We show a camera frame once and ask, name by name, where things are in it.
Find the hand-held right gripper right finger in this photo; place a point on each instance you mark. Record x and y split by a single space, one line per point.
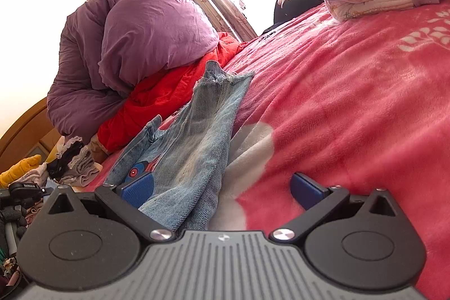
306 191

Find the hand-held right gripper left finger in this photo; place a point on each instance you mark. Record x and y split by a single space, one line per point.
135 191

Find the blue denim jacket cartoon print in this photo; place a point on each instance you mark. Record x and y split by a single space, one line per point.
197 152

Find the small grey folded clothes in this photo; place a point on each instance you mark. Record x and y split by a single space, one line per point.
79 166

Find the pink floral blanket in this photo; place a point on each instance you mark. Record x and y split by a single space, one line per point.
351 110

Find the red quilt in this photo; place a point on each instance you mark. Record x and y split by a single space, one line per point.
165 96

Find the yellow cloth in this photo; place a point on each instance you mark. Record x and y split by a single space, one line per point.
19 170

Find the wooden headboard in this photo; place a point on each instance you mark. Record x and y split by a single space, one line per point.
24 131

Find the purple duvet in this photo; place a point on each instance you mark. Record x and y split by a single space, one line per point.
140 40

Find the black garment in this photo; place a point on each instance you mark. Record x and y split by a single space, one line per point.
291 15

